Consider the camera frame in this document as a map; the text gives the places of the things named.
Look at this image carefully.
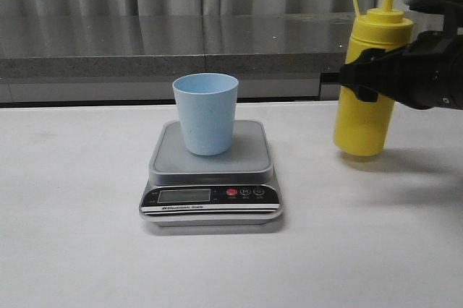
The light blue plastic cup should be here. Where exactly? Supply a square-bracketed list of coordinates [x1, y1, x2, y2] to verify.
[172, 73, 239, 155]

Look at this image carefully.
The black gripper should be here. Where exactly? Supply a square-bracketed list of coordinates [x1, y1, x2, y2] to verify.
[339, 31, 462, 110]

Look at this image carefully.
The grey stone counter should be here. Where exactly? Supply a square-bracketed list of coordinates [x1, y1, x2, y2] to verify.
[1, 13, 354, 106]

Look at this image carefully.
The yellow squeeze bottle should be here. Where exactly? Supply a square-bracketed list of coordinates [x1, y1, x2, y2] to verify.
[334, 0, 413, 157]

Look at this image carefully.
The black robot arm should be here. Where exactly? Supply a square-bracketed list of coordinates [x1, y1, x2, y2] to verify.
[339, 0, 462, 110]

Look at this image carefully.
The silver digital kitchen scale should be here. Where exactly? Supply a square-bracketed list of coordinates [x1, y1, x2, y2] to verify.
[139, 120, 283, 226]

